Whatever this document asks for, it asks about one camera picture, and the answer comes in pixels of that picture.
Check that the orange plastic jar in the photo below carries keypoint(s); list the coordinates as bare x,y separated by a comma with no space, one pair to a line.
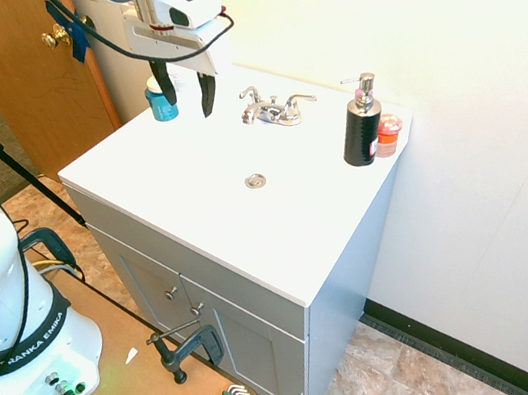
389,135

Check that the brown wooden base board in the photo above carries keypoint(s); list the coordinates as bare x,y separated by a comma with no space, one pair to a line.
137,376

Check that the grey vanity cabinet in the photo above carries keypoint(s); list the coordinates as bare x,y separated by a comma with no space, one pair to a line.
243,312

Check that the white sink countertop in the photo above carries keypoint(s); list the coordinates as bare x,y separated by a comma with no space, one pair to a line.
242,186

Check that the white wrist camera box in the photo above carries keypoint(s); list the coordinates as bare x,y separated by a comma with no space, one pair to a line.
189,6

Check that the blue tape strip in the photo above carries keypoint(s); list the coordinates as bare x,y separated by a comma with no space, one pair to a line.
70,32

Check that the black soap dispenser bottle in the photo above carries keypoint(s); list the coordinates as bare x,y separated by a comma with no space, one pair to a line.
361,126

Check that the chrome faucet spout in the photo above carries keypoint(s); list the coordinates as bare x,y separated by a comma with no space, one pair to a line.
256,113

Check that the chrome sink drain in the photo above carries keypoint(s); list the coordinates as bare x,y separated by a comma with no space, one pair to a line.
255,180

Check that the brass door knob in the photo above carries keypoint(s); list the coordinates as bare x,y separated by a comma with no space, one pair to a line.
56,37

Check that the wooden door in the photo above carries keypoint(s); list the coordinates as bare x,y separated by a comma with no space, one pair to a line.
31,79

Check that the blue jar with white lid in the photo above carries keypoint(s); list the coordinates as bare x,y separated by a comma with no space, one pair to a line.
162,101

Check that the silver cabinet knob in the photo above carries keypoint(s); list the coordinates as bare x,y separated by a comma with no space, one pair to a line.
172,292
196,308

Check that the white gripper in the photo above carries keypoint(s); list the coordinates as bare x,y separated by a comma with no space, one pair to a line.
157,33

